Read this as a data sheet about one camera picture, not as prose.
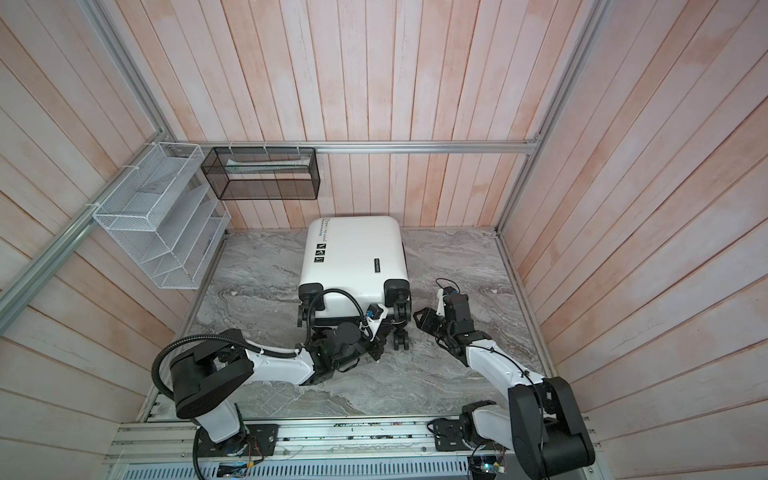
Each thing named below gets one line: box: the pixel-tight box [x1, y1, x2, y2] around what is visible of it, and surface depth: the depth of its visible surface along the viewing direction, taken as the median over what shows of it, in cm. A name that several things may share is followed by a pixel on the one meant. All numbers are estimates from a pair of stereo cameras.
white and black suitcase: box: [298, 216, 412, 351], surface depth 84 cm
